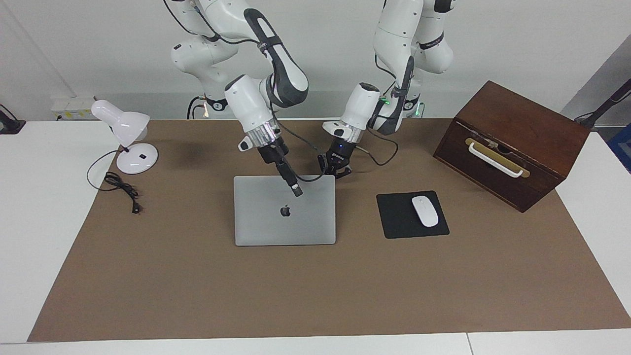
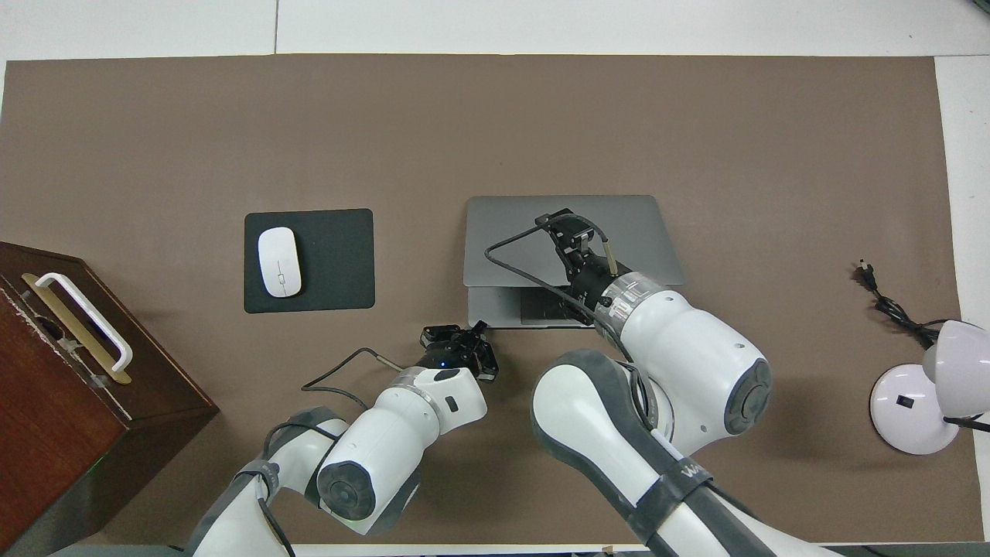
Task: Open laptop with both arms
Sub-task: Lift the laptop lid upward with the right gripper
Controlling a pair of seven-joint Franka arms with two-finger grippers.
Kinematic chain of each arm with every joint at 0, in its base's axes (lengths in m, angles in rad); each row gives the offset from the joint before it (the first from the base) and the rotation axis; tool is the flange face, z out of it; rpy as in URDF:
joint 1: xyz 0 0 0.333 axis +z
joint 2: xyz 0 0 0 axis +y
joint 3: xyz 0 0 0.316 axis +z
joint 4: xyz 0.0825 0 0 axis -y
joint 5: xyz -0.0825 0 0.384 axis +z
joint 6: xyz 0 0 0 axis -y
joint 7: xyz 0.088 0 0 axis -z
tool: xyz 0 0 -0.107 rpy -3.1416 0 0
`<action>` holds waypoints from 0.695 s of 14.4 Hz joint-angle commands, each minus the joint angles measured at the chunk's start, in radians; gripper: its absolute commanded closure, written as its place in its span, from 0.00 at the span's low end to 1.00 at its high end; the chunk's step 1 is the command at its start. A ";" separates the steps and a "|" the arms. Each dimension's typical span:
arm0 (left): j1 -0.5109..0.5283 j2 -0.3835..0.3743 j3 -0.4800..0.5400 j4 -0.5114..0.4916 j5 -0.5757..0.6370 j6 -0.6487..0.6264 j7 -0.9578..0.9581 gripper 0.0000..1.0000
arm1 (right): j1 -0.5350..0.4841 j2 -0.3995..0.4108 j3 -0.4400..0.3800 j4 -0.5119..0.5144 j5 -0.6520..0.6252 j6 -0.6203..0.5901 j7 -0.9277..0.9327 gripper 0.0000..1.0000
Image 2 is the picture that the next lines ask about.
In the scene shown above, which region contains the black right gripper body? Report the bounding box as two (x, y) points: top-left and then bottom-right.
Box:
(561, 246), (620, 312)

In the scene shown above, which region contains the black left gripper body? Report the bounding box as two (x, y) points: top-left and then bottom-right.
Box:
(422, 340), (488, 376)

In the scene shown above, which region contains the silver grey laptop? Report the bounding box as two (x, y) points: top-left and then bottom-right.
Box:
(463, 195), (686, 329)

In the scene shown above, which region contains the black mouse pad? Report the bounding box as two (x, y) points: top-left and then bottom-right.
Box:
(244, 208), (376, 314)

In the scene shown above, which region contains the brown table mat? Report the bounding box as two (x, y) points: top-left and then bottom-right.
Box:
(0, 54), (985, 546)

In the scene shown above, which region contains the white computer mouse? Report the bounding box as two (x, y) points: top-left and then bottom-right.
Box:
(258, 227), (303, 299)

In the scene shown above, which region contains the white desk lamp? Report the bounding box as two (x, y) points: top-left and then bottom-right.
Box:
(869, 319), (990, 456)

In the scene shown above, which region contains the dark brown wooden box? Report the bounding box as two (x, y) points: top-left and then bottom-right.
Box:
(0, 241), (220, 554)

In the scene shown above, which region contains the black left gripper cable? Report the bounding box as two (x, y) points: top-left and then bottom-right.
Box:
(302, 348), (403, 411)

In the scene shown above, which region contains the black lamp power cord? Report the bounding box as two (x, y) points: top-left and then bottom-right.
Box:
(855, 260), (941, 347)

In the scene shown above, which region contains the brass handle plate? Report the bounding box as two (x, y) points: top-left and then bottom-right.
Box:
(21, 272), (132, 385)

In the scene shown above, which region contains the white box handle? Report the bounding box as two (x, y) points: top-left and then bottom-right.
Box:
(35, 272), (134, 374)

